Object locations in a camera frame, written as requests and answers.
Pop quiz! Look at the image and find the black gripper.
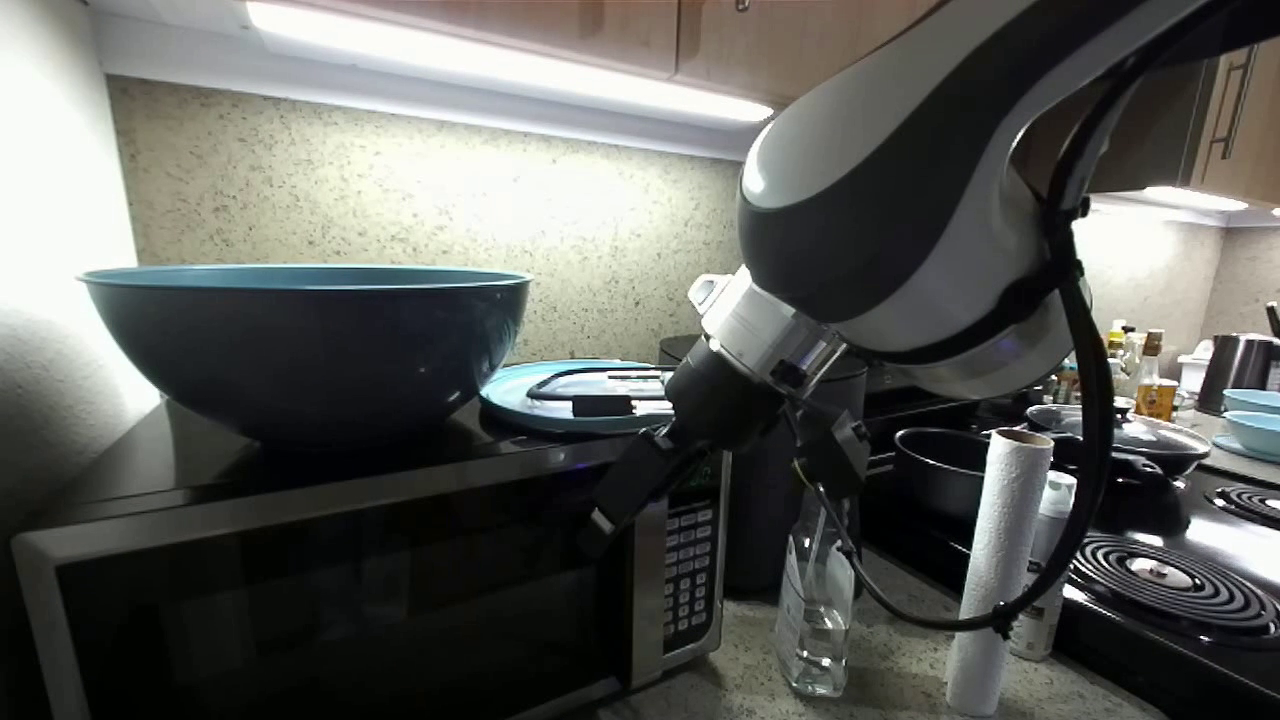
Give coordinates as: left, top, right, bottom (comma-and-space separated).
584, 337, 790, 541

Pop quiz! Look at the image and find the black steel microwave body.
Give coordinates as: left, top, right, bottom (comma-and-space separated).
53, 394, 735, 696

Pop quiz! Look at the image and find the blue plate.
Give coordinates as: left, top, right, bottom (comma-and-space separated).
476, 355, 678, 438

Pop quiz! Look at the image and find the clear spray bottle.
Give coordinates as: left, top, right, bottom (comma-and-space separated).
776, 480, 861, 704

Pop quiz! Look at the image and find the black cooking pot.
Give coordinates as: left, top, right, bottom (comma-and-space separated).
886, 425, 995, 530

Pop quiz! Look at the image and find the large blue bowl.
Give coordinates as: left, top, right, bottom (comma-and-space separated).
75, 259, 533, 443

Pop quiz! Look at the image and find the white paper towel roll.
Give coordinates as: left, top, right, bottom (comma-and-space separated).
940, 425, 1055, 720

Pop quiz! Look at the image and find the white plastic bottle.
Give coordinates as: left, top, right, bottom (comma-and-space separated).
1009, 467, 1079, 665

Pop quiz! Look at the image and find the long under-cabinet light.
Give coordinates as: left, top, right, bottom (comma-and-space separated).
240, 0, 776, 131

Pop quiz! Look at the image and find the black pan with lid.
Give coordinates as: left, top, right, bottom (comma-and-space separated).
1019, 392, 1216, 537

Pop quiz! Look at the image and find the amber oil bottle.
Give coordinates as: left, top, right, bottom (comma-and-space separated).
1131, 326, 1185, 425

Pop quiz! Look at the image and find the black electric coil stove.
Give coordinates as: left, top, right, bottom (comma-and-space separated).
852, 372, 1280, 720

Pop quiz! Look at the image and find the black silver coffee maker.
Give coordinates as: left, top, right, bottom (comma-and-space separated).
1190, 299, 1280, 414

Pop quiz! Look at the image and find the light blue bowl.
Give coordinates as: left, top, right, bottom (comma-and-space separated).
1216, 382, 1280, 463

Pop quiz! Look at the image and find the short under-cabinet light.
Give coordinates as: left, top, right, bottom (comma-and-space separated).
1131, 178, 1251, 217

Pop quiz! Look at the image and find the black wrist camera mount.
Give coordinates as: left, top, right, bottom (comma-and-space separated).
783, 394, 870, 512

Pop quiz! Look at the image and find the wooden wall cabinet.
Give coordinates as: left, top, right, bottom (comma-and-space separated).
305, 0, 952, 110

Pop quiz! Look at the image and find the wooden cabinet with metal handle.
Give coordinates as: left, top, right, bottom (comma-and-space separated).
1185, 36, 1280, 212

